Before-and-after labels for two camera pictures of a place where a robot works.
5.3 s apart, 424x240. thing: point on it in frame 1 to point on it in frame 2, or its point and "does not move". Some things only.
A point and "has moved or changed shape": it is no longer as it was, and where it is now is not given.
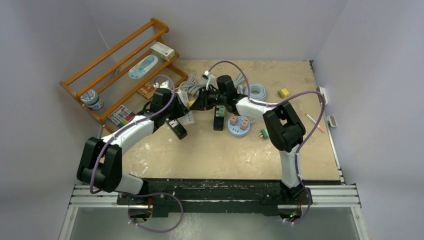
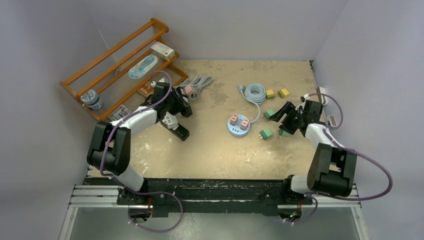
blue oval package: x=140 y=69 does not move
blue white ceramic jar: x=91 y=99 does not move
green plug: x=265 y=133 does not move
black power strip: x=218 y=121 has moved or changed shape
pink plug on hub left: x=234 y=119 does not move
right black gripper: x=202 y=102 to x=285 y=108
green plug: x=222 y=110 has moved or changed shape
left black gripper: x=181 y=110 does not move
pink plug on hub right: x=244 y=124 does not move
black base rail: x=216 y=196 does not move
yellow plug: x=283 y=93 does not move
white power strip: x=188 y=117 has moved or changed shape
